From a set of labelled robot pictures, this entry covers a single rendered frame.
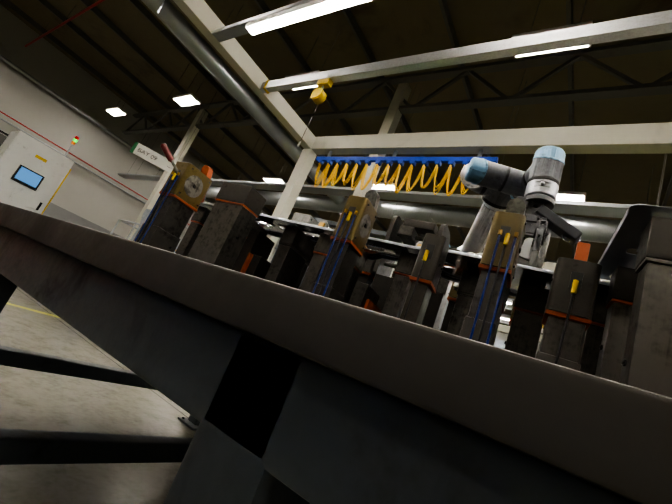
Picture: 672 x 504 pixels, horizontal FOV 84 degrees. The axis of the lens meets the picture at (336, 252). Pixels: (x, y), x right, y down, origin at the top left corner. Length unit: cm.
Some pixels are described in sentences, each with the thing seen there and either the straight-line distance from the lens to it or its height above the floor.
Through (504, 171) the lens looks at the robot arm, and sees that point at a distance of 119.
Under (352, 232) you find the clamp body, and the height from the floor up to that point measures 95.
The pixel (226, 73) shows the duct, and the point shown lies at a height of 694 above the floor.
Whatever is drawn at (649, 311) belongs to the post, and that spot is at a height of 86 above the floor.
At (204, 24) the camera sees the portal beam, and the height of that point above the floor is 329.
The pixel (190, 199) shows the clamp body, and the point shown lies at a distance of 133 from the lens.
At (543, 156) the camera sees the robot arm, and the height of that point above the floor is 133.
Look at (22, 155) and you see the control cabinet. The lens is 756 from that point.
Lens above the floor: 67
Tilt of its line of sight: 15 degrees up
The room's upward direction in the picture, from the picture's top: 22 degrees clockwise
